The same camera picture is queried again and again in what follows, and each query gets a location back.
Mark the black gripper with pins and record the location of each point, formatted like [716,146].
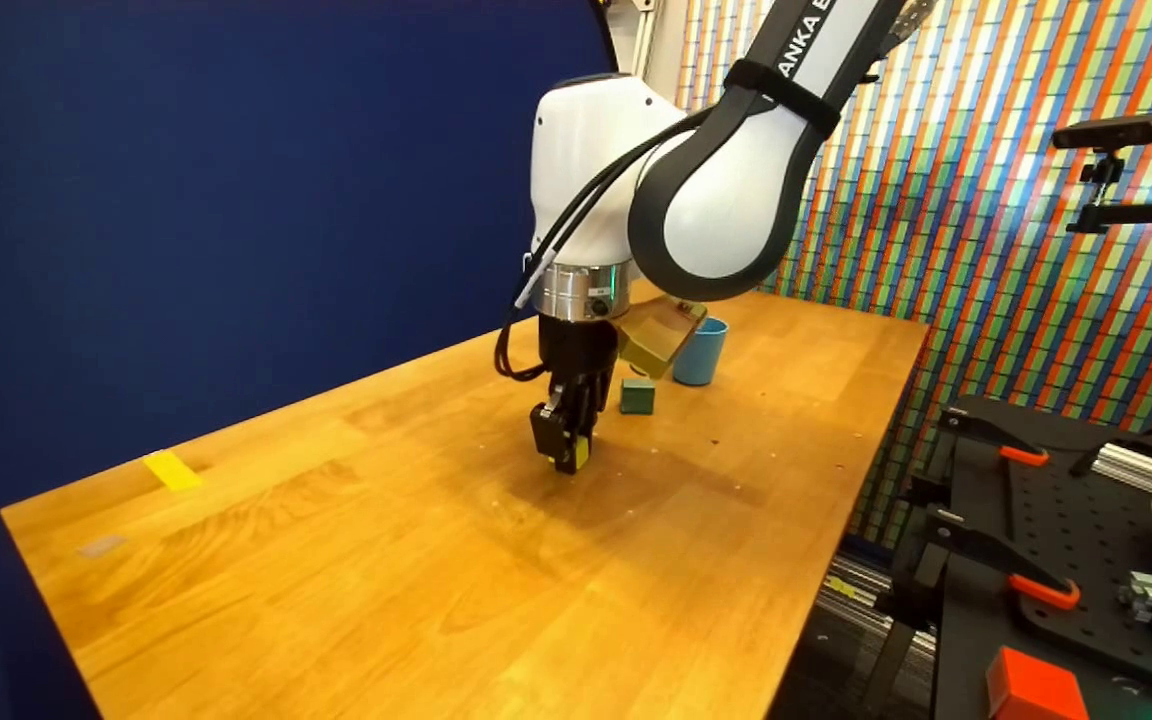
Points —
[579,348]

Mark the yellow wooden block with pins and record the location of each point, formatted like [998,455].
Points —
[579,456]

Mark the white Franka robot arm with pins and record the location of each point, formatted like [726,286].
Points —
[722,200]

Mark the green wooden block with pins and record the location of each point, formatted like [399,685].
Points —
[637,397]

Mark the blue plastic cup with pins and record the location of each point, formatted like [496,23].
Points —
[700,358]

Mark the red block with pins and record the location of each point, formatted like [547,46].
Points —
[1033,685]

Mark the yellow tape strip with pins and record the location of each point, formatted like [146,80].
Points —
[175,471]

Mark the black perforated breadboard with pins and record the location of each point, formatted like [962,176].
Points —
[1082,533]

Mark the silver aluminium extrusion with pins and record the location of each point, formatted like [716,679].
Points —
[1137,465]

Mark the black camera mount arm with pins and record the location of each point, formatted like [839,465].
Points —
[1141,214]

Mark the black stereo camera bar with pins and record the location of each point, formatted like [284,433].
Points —
[1118,131]

